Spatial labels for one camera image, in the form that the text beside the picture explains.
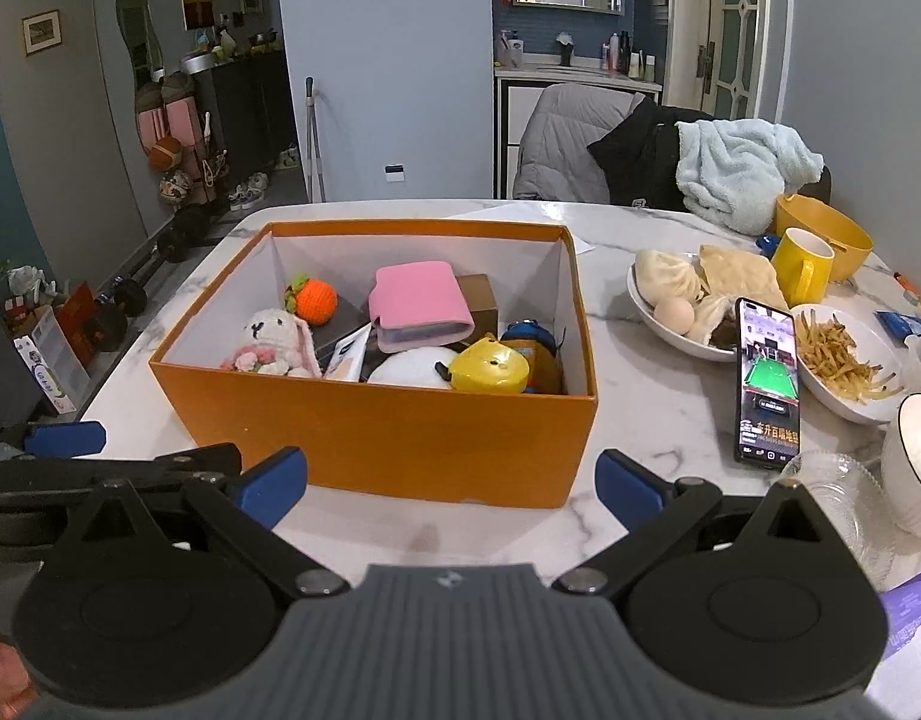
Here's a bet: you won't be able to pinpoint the small steamed bun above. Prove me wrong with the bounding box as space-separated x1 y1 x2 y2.
688 293 736 347

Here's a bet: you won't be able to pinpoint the white ribbed bowl black rim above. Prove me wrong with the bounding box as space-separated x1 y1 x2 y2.
879 391 921 538

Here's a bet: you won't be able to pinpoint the orange cardboard box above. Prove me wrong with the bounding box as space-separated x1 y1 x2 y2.
147 218 599 510

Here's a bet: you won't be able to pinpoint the white and blue carton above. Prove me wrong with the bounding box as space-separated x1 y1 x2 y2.
13 307 79 415

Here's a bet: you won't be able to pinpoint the dark grey box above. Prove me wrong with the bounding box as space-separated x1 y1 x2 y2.
309 295 372 362

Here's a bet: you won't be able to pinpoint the pair of sneakers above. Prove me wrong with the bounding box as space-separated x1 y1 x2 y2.
227 172 271 212

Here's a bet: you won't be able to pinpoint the light blue fleece towel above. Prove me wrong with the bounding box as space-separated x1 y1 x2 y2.
674 118 826 236

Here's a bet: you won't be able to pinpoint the purple tissue pack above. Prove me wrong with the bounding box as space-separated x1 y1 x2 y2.
875 562 921 662

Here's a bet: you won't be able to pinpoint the white glass-pane door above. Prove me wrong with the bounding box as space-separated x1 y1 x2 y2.
695 0 796 122

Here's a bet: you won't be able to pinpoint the dark cabinet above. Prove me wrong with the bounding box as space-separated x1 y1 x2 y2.
189 52 297 204

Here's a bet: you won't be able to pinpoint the red cardboard box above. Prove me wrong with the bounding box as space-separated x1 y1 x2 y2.
54 280 98 362

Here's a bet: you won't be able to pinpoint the yellow mug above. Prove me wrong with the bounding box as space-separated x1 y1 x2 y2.
770 226 837 307

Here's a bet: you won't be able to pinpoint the pink wallet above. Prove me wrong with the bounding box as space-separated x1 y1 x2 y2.
367 260 477 354

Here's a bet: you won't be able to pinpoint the patterned ball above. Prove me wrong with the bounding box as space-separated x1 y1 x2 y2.
158 168 196 206

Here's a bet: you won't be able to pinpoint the wavy wall mirror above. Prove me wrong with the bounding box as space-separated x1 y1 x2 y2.
114 0 166 92

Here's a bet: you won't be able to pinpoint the black jacket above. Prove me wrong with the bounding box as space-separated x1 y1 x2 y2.
585 97 724 213

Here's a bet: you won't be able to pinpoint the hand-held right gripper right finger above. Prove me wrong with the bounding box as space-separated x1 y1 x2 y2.
550 448 838 598

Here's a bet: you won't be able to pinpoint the person's left hand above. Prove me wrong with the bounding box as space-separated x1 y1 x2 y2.
0 640 35 720

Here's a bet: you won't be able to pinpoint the black dumbbell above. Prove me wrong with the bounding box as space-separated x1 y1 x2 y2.
80 277 151 353

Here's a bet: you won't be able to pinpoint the white bowl of buns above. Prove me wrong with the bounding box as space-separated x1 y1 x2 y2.
626 247 788 363

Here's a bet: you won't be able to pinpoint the floral white cream tube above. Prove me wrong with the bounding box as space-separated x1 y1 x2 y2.
323 322 373 382

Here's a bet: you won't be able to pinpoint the clear glass plate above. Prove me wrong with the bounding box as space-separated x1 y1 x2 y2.
778 449 897 587

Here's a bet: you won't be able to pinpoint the white bowl of potato strips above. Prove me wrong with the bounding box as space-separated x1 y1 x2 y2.
789 303 908 425

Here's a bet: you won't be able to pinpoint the flatbread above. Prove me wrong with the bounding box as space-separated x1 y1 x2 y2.
698 243 790 311

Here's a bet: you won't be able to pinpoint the blue packet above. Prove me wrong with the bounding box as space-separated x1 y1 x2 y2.
873 309 921 337

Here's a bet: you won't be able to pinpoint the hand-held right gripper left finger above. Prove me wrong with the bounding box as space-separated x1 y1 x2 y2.
76 446 352 599

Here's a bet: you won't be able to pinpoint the panda plush yellow hat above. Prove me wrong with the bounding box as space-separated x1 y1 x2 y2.
365 333 529 395

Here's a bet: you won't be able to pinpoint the orange crochet fruit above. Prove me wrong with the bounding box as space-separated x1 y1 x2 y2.
283 273 340 326

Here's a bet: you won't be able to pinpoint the brown cube box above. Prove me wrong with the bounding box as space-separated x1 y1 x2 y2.
455 273 501 332

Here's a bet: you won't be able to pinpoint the yellow bowl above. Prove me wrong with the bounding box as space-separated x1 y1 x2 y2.
774 193 876 283

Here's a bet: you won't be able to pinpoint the vanity counter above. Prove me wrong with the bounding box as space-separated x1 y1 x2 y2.
493 63 664 200

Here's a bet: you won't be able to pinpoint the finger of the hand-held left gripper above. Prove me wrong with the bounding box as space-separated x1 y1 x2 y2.
77 443 244 499
23 420 107 460

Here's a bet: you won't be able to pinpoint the small framed picture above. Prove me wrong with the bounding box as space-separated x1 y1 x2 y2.
20 9 63 58

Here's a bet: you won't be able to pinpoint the grey padded jacket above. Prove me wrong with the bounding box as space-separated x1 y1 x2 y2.
512 82 649 204

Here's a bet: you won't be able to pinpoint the fried potato strips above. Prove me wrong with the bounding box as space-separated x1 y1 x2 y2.
795 312 904 403

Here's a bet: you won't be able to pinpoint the round steamed bun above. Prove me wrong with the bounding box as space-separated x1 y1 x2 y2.
634 249 706 305

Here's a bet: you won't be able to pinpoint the basketball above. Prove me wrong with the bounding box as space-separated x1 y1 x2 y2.
148 136 184 173

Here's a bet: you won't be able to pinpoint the black smartphone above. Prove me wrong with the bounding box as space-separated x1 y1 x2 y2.
731 296 802 472

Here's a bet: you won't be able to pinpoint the mop stick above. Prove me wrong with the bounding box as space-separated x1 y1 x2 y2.
303 76 327 204

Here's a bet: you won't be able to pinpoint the white crochet rabbit doll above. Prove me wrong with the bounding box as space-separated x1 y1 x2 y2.
219 307 319 379

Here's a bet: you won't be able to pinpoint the brown bear plush sailor outfit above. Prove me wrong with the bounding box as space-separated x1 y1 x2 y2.
499 319 567 395

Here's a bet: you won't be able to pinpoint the pink bag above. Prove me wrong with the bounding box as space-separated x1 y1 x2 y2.
134 74 207 159

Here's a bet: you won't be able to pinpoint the pale egg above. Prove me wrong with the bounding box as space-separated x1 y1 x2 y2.
653 297 696 334

